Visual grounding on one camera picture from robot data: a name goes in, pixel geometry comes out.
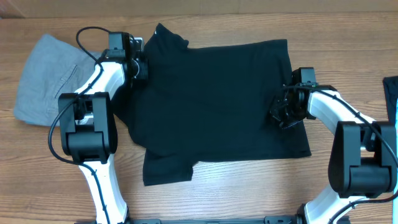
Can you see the black t-shirt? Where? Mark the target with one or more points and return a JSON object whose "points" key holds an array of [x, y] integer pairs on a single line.
{"points": [[207, 105]]}

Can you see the folded grey shorts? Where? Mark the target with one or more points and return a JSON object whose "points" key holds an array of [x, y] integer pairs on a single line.
{"points": [[52, 68]]}

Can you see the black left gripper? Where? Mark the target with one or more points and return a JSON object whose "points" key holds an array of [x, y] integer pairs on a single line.
{"points": [[143, 72]]}

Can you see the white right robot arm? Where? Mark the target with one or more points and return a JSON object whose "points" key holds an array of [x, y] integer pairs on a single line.
{"points": [[363, 161]]}

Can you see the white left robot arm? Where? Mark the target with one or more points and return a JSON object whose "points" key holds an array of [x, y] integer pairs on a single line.
{"points": [[87, 126]]}

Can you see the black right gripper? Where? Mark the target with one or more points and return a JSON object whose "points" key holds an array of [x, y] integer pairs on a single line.
{"points": [[274, 112]]}

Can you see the dark garment at right edge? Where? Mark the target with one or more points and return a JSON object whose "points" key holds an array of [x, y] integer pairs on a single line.
{"points": [[390, 91]]}

